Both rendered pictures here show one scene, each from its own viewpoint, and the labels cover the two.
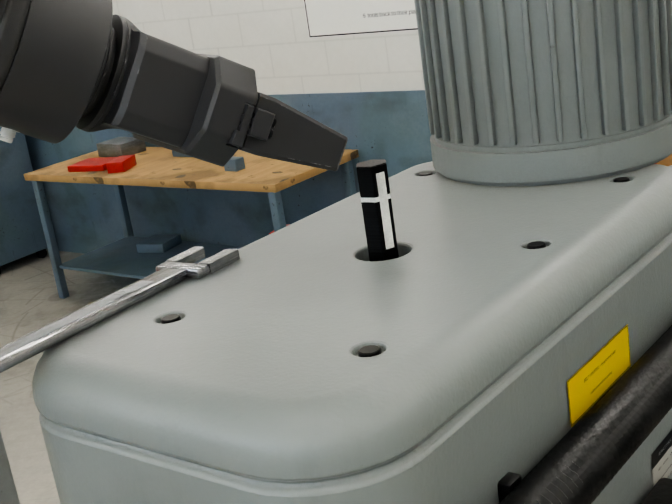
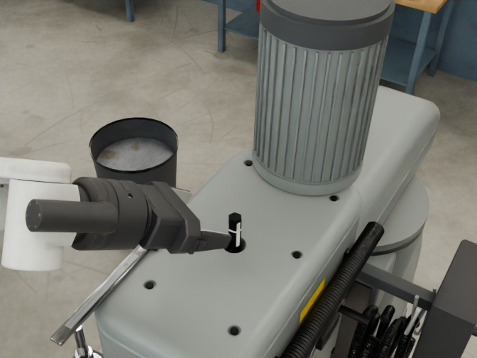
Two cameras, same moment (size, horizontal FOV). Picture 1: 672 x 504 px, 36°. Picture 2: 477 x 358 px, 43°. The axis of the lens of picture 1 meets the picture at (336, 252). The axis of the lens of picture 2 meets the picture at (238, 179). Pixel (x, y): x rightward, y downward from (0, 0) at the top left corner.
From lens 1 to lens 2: 0.49 m
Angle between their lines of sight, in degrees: 25
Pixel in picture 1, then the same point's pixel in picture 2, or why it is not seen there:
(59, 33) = (128, 229)
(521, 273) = (290, 280)
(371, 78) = not seen: outside the picture
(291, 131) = (211, 241)
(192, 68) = (176, 226)
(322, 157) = (221, 246)
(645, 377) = (329, 303)
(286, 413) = not seen: outside the picture
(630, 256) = (331, 253)
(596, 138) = (326, 180)
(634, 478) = not seen: hidden behind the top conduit
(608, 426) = (312, 332)
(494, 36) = (292, 138)
